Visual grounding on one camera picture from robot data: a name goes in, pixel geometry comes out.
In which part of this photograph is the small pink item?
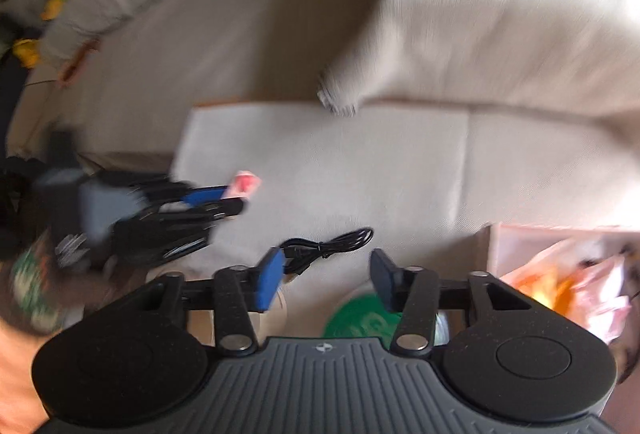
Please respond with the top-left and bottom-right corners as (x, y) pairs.
(222, 171), (262, 200)

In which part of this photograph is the black usb cable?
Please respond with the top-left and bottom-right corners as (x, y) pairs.
(278, 226), (376, 277)

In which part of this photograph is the left gloved hand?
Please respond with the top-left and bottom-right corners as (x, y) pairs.
(1, 232), (96, 433)

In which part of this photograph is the white jar green lid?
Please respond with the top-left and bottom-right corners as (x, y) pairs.
(323, 292), (401, 347)

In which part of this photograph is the pink cardboard box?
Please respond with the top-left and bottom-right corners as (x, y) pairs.
(476, 223), (639, 382)

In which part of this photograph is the beige sofa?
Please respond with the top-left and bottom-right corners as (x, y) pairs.
(19, 0), (640, 235)

